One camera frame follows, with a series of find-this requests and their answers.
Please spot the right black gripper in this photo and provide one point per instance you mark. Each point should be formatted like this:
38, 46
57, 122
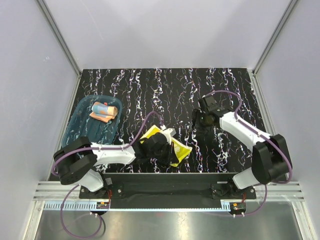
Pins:
196, 114

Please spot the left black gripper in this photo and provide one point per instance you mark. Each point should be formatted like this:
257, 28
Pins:
170, 157

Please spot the yellow cream towel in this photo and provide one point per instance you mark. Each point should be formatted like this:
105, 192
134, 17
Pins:
181, 151

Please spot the orange polka dot towel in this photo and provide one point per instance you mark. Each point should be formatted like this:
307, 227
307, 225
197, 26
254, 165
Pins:
103, 112

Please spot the blue transparent plastic bin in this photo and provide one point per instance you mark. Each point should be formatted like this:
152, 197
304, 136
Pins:
81, 124

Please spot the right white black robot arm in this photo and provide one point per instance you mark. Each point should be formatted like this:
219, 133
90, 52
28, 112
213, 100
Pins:
270, 155

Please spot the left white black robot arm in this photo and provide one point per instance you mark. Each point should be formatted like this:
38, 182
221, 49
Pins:
74, 163

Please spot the black marbled table mat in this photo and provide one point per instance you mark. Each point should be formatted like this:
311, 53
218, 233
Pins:
168, 95

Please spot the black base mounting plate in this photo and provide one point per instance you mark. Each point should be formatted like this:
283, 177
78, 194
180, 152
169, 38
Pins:
210, 185

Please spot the left small connector box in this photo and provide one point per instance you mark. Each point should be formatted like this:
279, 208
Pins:
103, 205

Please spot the right orange connector box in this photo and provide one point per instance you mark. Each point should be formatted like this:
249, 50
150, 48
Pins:
238, 207

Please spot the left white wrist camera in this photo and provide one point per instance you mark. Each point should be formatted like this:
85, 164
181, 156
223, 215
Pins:
168, 133

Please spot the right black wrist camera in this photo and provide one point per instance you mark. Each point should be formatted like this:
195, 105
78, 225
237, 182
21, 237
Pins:
209, 106

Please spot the right aluminium frame post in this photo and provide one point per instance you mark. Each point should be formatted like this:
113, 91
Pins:
275, 35

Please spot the aluminium frame post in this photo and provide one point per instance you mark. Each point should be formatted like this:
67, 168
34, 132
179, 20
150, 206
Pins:
275, 35
58, 36

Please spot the aluminium front rail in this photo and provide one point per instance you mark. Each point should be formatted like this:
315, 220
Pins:
56, 196

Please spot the left aluminium frame post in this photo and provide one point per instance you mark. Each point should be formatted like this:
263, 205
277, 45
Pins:
58, 36

